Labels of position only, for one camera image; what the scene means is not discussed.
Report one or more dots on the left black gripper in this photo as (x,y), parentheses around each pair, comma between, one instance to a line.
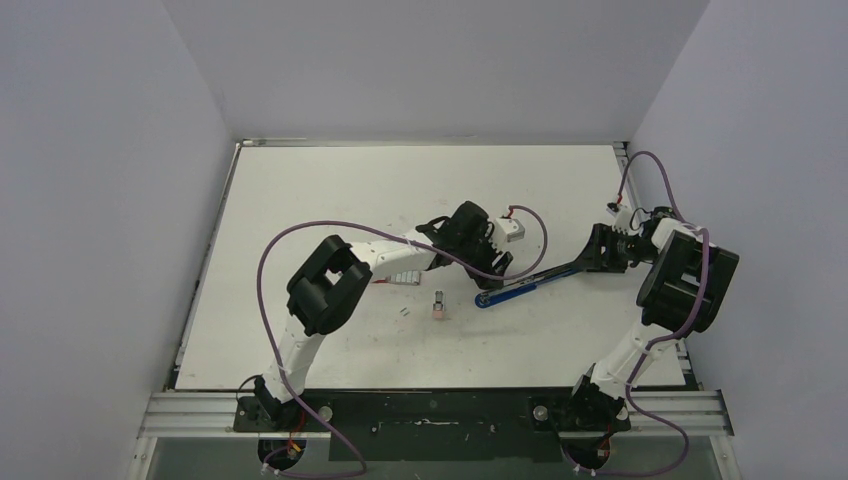
(501,263)

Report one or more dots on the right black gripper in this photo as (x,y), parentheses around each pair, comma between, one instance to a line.
(598,248)

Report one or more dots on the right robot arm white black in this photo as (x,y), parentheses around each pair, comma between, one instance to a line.
(682,294)

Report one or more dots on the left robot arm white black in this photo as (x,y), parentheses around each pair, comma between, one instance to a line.
(326,289)

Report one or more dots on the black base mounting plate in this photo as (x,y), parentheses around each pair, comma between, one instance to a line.
(433,425)

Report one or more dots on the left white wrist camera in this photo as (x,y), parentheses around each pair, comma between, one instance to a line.
(505,231)

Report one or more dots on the aluminium frame rail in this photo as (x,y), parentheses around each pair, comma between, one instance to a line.
(213,414)

